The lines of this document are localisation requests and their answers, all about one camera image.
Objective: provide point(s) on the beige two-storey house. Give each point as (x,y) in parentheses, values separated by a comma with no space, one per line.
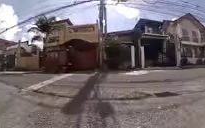
(191,40)

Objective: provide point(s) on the green bush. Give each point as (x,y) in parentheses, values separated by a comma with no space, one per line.
(115,51)

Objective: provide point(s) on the low tan wall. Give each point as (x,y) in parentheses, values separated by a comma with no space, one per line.
(25,60)

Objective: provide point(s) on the palm tree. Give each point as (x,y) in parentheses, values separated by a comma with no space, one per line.
(43,28)

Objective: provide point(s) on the utility pole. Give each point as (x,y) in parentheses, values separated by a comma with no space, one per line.
(101,36)

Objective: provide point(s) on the grey concrete road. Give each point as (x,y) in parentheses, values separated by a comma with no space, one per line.
(150,110)

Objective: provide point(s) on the tan house with brown gate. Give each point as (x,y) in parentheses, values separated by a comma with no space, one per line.
(76,46)

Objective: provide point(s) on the dark two-storey house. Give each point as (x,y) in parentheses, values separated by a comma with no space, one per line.
(146,43)

